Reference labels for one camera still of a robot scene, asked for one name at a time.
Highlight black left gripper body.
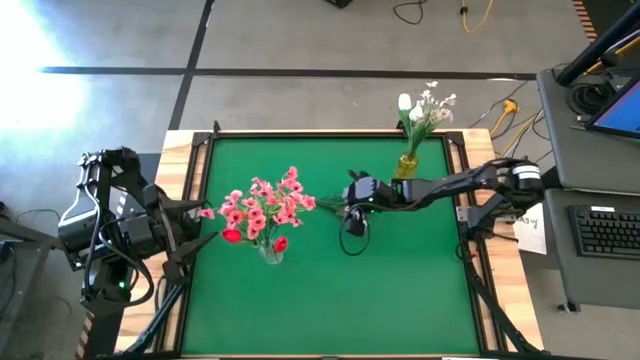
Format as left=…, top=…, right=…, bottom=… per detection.
left=144, top=204, right=176, bottom=264

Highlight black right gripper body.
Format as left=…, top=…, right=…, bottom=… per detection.
left=343, top=175, right=399, bottom=211

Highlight clear ribbed glass vase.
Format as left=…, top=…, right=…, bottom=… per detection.
left=258, top=238, right=285, bottom=266

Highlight yellow glass vase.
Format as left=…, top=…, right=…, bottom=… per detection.
left=394, top=151, right=420, bottom=181

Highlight green table mat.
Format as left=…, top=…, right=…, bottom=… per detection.
left=180, top=135, right=481, bottom=356

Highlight gray metal stand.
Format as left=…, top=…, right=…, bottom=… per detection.
left=0, top=202, right=82, bottom=346

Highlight white paper sheet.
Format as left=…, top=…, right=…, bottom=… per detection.
left=512, top=202, right=549, bottom=256

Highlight gray desk with laptop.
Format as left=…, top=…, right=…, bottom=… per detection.
left=536, top=68, right=640, bottom=197

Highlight black keyboard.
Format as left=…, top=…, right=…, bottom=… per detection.
left=568, top=204, right=640, bottom=261

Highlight gray desk with keyboard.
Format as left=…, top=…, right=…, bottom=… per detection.
left=543, top=188, right=640, bottom=314

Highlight black slanted pole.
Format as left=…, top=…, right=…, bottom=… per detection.
left=556, top=2, right=640, bottom=87

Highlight laptop with blue screen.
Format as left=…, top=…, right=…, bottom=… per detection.
left=585, top=74, right=640, bottom=140

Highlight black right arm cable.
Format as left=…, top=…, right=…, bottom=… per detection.
left=338, top=212, right=372, bottom=258

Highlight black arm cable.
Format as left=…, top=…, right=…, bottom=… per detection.
left=82, top=184, right=156, bottom=307
left=338, top=212, right=372, bottom=258

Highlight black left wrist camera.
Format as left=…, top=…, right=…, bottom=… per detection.
left=117, top=213, right=152, bottom=247

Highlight black diagonal frame strut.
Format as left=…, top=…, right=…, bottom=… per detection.
left=122, top=249, right=197, bottom=357
left=464, top=259, right=539, bottom=357

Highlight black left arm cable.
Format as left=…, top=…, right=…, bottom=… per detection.
left=82, top=184, right=156, bottom=307

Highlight black table frame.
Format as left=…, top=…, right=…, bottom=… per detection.
left=169, top=128, right=494, bottom=359

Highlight black floor cable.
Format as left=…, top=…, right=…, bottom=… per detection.
left=392, top=0, right=429, bottom=26

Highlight yellow plug cable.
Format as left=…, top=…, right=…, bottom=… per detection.
left=487, top=98, right=539, bottom=156

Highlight yellow floor cable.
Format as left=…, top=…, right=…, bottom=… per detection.
left=459, top=0, right=496, bottom=34

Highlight coiled black cables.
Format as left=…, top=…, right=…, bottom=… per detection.
left=569, top=82, right=604, bottom=117

